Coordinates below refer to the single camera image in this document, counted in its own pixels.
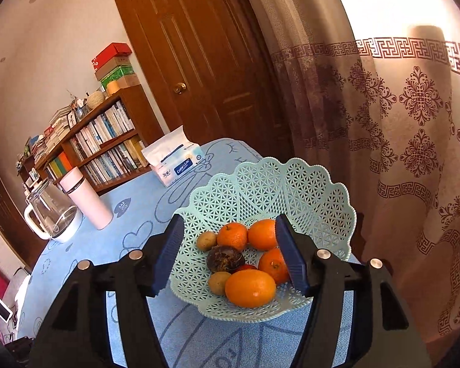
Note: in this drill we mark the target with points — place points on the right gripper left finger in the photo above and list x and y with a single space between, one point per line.
98 301

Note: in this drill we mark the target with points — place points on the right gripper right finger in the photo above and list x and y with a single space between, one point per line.
382 330

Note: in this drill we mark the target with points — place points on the large round orange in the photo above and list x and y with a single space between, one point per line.
273 263

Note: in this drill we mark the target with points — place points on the oval orange fruit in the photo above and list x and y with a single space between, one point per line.
250 288

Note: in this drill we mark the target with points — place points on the brown longan fruit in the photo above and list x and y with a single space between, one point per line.
217 283
206 241

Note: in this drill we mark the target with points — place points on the red cherry tomato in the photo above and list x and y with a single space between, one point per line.
245 267

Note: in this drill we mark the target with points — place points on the pale orange round fruit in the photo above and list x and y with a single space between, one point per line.
262 235

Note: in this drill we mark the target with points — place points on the dark purple passion fruit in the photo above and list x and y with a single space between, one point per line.
223 258

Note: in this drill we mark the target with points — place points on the small mandarin orange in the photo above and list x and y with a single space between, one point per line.
233 235

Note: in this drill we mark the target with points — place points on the white tablet device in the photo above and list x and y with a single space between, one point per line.
5 312

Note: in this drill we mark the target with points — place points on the light blue patterned tablecloth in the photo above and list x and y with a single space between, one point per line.
142 208

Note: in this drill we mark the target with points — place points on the dark hallway door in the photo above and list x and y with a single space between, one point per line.
23 241

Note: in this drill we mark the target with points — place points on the pink thermos bottle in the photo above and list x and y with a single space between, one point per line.
77 187

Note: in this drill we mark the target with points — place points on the mint lattice fruit basket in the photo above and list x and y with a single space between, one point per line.
239 210

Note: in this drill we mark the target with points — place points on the wooden bookshelf with books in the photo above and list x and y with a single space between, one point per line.
106 145

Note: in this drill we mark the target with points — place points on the white tissue pack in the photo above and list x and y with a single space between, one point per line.
173 156

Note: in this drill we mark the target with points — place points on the woven round basket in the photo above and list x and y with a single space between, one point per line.
94 99

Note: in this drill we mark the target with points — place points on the patterned beige curtain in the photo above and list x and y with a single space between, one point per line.
372 92

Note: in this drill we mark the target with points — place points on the stacked coloured boxes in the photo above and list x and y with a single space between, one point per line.
112 64

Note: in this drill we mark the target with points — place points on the brown wooden door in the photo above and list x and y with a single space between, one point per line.
207 65

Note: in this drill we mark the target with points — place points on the glass kettle white handle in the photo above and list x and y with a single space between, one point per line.
51 214

